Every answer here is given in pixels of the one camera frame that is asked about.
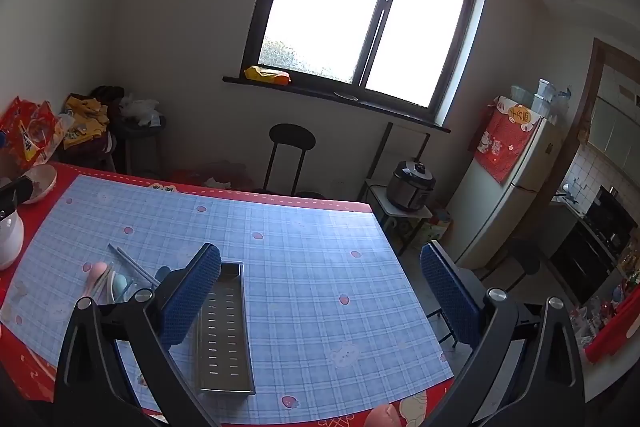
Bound white spoon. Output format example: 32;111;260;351
95;269;118;305

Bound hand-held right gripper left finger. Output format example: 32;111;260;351
52;243;223;427

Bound metal utensil tray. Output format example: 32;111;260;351
192;261;257;396

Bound small white side table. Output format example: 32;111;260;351
365;178;435;258

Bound white lidded pot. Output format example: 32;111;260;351
0;207;25;272

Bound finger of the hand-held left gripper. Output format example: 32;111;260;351
0;176;34;221

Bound colourful cardboard box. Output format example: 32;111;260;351
415;207;453;248

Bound white plastic bag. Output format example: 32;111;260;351
119;94;161;128

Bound blue plaid table mat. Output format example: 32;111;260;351
0;174;455;418

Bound stack of clear containers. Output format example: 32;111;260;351
510;78;572;122

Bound red snack bag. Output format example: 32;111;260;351
0;96;60;170

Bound white ceramic bowl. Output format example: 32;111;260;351
20;164;58;205

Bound red printed cloth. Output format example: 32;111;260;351
474;96;545;185

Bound black oven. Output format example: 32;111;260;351
550;187;638;303

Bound black metal frame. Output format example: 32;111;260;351
359;122;432;208

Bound white refrigerator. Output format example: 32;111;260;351
445;96;568;272

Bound large pink spoon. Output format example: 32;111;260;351
82;261;108;295

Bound black round stool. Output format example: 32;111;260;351
262;123;326;200

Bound dark clothes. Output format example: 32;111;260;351
92;85;126;158

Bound yellow snack packet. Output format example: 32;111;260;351
243;65;292;86

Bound blue chopstick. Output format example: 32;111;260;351
107;243;151;288

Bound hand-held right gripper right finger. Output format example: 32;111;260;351
420;241;586;427

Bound yellow clothes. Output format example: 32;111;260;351
61;94;110;150

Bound kitchen wall cabinets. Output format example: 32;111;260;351
587;97;640;172

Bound black pressure cooker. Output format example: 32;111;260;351
387;158;437;212

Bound dark stool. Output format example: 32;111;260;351
112;117;168;178

